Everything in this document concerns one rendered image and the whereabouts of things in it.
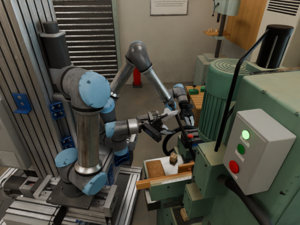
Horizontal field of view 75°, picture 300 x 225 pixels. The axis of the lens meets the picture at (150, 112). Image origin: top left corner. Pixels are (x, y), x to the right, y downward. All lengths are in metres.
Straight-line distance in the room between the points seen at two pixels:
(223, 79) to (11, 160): 1.23
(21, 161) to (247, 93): 1.24
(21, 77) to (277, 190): 1.02
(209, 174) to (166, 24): 3.33
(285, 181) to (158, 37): 3.46
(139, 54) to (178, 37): 2.66
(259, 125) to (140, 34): 3.41
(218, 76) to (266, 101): 0.25
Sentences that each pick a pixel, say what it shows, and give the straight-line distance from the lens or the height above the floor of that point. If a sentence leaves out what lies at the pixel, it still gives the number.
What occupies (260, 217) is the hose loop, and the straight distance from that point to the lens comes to 0.53.
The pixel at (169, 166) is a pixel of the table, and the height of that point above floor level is 0.90.
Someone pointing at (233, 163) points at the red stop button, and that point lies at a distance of 0.49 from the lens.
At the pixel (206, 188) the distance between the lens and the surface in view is 0.65.
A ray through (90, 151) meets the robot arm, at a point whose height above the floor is 1.16.
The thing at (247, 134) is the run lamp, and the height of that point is 1.46.
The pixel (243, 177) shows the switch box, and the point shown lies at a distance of 0.49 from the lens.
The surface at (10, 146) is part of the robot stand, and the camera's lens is 1.34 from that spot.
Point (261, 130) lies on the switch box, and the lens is 0.42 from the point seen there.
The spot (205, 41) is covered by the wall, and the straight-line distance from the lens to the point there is 4.00.
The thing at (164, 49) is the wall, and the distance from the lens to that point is 3.84.
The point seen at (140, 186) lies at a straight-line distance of 0.97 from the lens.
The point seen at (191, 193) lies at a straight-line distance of 0.78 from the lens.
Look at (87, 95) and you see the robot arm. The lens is 0.67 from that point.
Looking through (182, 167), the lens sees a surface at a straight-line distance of 1.02.
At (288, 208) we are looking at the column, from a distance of 0.57.
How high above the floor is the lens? 1.71
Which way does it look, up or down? 33 degrees down
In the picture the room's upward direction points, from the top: straight up
